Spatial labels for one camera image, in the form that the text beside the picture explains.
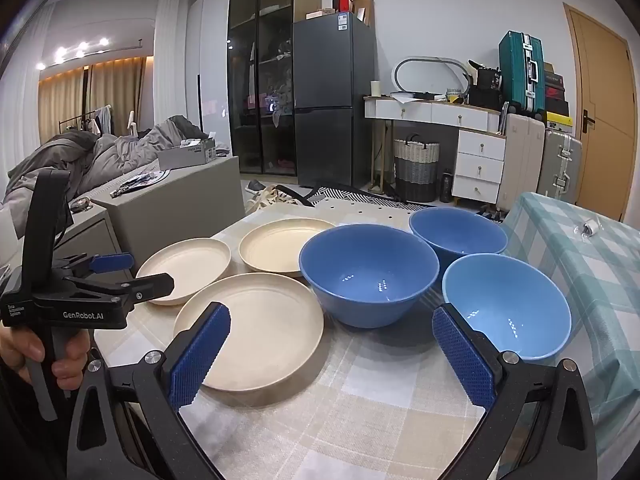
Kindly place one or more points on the dark grey refrigerator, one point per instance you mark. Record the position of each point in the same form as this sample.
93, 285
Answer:
325, 85

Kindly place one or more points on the white sheer curtain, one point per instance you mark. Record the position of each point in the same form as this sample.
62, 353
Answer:
170, 60

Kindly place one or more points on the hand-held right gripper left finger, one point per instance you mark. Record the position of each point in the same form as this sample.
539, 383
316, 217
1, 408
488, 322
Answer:
200, 355

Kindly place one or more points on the oval mirror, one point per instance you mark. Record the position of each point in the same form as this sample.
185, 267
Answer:
430, 72

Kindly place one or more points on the teal suitcase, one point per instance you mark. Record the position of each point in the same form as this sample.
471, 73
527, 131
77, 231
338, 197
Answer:
515, 70

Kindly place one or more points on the grey nightstand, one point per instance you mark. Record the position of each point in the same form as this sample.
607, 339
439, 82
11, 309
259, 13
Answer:
85, 240

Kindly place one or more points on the large cream plate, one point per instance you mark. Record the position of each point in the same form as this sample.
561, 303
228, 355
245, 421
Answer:
270, 330

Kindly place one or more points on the glass door wardrobe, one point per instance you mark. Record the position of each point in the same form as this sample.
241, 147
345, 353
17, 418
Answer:
255, 85

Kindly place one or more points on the woven laundry basket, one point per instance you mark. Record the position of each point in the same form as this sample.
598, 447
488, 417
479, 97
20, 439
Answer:
415, 170

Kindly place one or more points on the white cylinder container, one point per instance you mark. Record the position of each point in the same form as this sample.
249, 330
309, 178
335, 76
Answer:
376, 89

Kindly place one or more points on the dark water bottle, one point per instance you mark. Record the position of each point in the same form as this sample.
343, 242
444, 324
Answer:
446, 187

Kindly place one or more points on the silver suitcase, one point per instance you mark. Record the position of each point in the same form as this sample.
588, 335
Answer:
560, 165

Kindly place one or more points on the grey slipper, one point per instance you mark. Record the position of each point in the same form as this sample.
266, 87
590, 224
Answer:
254, 186

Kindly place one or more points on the small clear plastic packet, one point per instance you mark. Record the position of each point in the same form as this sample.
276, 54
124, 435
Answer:
589, 228

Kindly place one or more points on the person's left hand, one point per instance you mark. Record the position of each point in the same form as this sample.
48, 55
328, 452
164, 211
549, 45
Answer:
72, 365

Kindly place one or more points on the grey duvet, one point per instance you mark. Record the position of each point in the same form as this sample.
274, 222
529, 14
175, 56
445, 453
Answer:
125, 145

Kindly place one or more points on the grey shoe box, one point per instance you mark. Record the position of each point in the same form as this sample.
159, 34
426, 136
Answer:
185, 156

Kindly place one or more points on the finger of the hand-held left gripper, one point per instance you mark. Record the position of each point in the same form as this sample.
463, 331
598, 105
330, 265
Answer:
150, 287
112, 261

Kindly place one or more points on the dark blue bowl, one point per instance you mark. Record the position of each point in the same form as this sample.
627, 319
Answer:
450, 232
370, 270

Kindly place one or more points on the light blue bowl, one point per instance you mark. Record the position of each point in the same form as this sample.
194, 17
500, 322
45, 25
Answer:
510, 295

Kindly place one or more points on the wooden door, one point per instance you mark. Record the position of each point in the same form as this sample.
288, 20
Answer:
600, 110

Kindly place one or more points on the small cream plate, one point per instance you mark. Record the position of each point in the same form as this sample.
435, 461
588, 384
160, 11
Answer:
190, 265

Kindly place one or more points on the beige suitcase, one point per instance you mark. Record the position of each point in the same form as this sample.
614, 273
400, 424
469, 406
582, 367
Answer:
522, 160

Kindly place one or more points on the red bag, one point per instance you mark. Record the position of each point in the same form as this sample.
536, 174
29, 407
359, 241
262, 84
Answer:
342, 1

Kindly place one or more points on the white dressing desk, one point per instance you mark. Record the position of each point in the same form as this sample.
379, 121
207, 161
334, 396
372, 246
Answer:
480, 152

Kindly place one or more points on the ceiling track light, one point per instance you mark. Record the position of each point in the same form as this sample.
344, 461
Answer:
80, 51

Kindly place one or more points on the beige curtain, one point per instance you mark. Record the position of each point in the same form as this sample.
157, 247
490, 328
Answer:
115, 95

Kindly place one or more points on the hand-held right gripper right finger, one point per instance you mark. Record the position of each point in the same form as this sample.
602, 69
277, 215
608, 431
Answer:
465, 360

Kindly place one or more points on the clothes rack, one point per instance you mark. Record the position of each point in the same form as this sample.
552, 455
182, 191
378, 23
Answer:
95, 120

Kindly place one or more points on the printed tote bag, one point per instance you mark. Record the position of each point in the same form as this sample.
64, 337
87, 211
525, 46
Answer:
265, 200

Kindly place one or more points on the black bag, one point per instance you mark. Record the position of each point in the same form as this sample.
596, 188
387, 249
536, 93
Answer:
485, 90

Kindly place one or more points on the cardboard box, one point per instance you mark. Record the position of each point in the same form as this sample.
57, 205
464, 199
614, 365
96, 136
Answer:
361, 7

